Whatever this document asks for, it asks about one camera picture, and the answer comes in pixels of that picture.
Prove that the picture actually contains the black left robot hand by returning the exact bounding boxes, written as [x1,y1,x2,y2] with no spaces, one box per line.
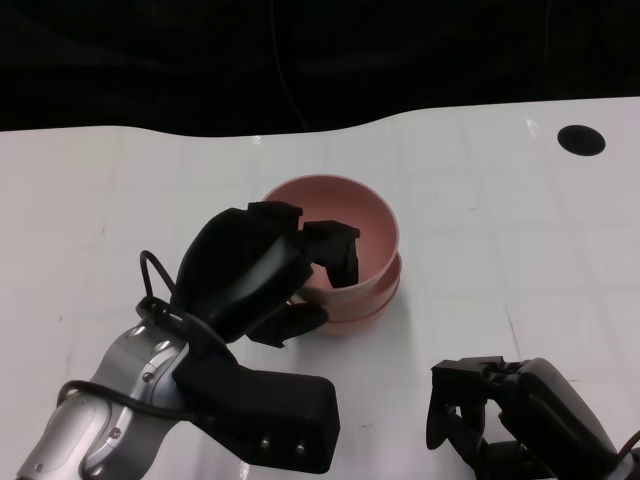
[169,201,362,349]

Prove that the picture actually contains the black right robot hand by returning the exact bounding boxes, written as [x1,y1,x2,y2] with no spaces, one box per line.
[425,355,630,480]

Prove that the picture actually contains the pink plastic bowl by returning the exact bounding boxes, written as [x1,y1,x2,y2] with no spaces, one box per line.
[292,252,404,321]
[294,279,401,340]
[259,173,402,307]

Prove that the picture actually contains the black backdrop curtain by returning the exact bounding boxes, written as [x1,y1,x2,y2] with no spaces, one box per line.
[0,0,640,140]

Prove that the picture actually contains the black round table grommet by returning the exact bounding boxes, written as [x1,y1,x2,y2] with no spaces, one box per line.
[557,124,607,157]

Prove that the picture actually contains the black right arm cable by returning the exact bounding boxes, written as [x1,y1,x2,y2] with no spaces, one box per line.
[616,433,640,459]

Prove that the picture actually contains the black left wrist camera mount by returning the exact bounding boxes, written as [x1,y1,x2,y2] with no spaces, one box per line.
[172,342,341,474]

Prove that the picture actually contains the thin hanging background cable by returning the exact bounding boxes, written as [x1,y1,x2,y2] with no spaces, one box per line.
[272,0,309,134]

